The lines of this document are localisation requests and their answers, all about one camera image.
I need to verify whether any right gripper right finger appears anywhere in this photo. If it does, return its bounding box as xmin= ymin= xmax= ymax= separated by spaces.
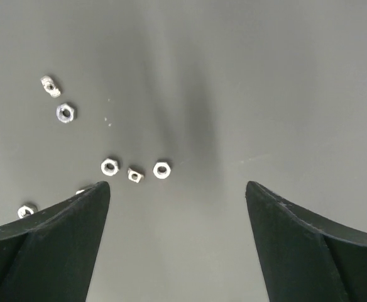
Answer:
xmin=246 ymin=181 xmax=367 ymax=301

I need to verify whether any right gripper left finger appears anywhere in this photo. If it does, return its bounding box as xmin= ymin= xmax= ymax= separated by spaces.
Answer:
xmin=0 ymin=181 xmax=111 ymax=301

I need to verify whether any silver hex nut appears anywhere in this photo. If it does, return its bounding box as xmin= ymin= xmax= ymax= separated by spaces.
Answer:
xmin=101 ymin=158 xmax=119 ymax=177
xmin=17 ymin=203 xmax=38 ymax=219
xmin=153 ymin=161 xmax=172 ymax=179
xmin=56 ymin=103 xmax=76 ymax=123

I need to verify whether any small silver t-nut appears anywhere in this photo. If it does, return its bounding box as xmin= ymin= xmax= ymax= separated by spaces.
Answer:
xmin=127 ymin=167 xmax=145 ymax=183
xmin=40 ymin=75 xmax=61 ymax=98

